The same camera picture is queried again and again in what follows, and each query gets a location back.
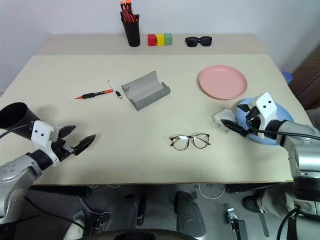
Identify black pen holder cup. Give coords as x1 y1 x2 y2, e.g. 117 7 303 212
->
120 13 142 48

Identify black sunglasses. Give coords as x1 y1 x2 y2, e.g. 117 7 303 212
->
184 36 213 48

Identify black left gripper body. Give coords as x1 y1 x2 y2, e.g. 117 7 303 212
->
50 137 76 162

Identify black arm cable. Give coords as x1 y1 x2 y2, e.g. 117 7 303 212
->
245 116 320 141
0 121 35 139

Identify red and black pen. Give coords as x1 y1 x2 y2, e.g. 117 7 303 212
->
74 88 114 101

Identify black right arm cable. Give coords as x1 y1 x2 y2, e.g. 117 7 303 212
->
245 116 320 141

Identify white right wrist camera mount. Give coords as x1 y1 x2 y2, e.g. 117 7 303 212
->
245 92 279 140

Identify red cube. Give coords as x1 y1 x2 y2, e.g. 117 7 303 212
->
147 33 158 47

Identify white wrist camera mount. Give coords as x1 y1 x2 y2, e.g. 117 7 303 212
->
31 120 61 168
245 92 279 140

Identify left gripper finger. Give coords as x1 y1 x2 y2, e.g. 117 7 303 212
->
57 125 77 139
72 134 97 156

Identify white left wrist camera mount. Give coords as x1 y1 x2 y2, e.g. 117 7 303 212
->
31 120 61 168

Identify dark rounded robot leg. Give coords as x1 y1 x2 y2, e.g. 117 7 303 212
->
106 191 147 234
173 190 208 237

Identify white floor cable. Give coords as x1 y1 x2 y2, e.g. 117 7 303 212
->
198 183 226 199

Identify green cube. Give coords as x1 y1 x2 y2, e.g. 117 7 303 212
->
163 32 174 46

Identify open grey glasses case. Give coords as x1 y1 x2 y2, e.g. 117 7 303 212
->
120 70 172 112

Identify brown wooden furniture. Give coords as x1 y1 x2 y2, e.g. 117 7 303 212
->
287 46 320 111

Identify yellow cube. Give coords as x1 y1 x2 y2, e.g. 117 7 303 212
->
155 33 166 47

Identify pink plate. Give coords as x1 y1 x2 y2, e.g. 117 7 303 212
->
198 64 249 101

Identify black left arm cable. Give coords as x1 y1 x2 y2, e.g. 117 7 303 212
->
0 121 35 139

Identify metal caster bracket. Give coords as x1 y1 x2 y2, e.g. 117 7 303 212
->
225 207 248 240

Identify blue plastic container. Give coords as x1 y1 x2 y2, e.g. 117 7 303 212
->
282 70 294 86

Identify white marker black cap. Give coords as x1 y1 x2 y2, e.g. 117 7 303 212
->
107 80 124 100

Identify tortoiseshell clear eyeglasses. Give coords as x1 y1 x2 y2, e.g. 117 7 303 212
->
169 133 212 151

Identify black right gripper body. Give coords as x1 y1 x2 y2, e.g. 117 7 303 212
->
245 106 262 131

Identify white crumpled cloth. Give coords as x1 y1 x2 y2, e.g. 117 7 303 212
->
212 107 239 133

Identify person's dark shoe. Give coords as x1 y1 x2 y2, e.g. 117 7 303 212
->
242 194 264 214

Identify light blue plate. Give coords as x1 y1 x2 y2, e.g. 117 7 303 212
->
235 97 295 147

